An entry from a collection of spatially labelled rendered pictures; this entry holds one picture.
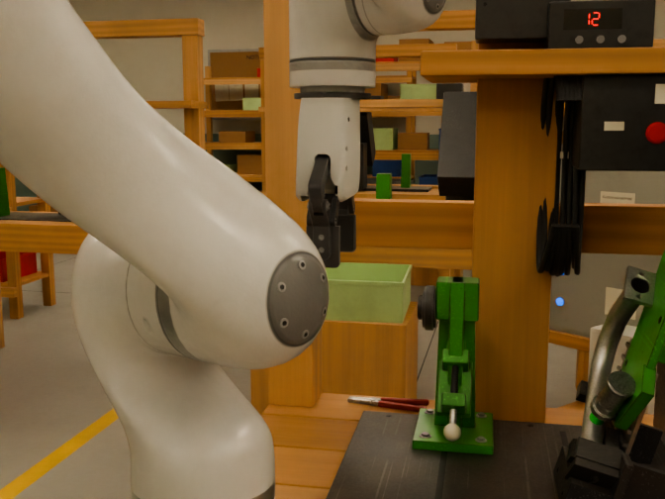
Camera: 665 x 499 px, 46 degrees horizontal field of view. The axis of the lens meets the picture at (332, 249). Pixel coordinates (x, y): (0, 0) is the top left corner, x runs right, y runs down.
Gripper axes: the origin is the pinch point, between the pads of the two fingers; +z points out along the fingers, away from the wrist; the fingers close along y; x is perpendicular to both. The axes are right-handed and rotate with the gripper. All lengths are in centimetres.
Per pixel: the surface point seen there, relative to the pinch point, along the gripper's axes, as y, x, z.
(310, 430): -55, -15, 42
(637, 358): -33, 36, 19
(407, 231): -74, 0, 8
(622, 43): -56, 36, -25
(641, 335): -35, 37, 17
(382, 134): -730, -89, 0
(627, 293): -35, 35, 11
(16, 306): -431, -318, 121
